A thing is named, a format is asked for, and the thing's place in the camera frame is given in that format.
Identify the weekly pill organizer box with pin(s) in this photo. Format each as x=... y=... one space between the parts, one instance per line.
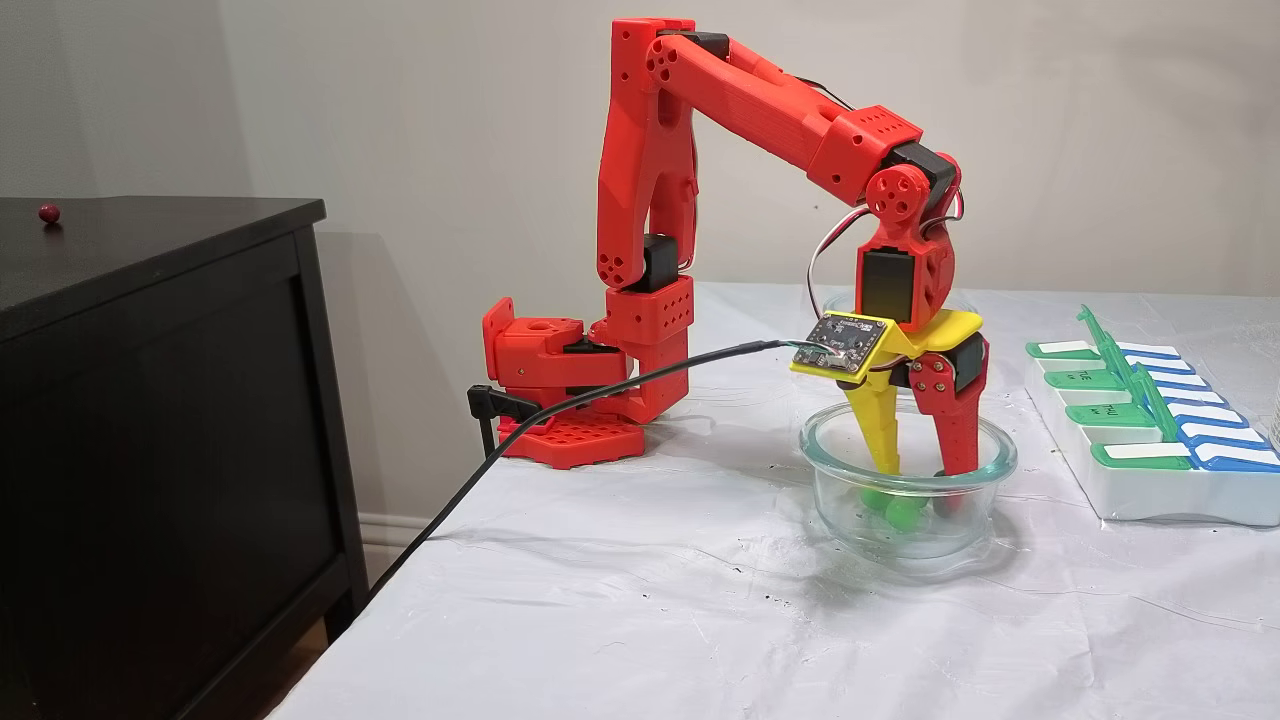
x=1140 y=490

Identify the large clear glass bowl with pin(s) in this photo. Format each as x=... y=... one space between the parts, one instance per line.
x=830 y=500

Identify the small clear glass bowl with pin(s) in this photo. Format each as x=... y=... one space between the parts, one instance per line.
x=832 y=305

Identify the white tablecloth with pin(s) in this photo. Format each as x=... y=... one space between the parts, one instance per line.
x=650 y=620

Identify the black table clamp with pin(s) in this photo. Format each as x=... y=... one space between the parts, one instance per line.
x=500 y=403

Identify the white baseboard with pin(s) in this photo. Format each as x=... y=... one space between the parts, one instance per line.
x=395 y=530

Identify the black wooden cabinet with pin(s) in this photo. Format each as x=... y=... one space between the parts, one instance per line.
x=150 y=450

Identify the dark red ball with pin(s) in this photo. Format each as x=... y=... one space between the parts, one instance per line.
x=49 y=213

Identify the camera board on yellow mount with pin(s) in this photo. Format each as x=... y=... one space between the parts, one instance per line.
x=845 y=345

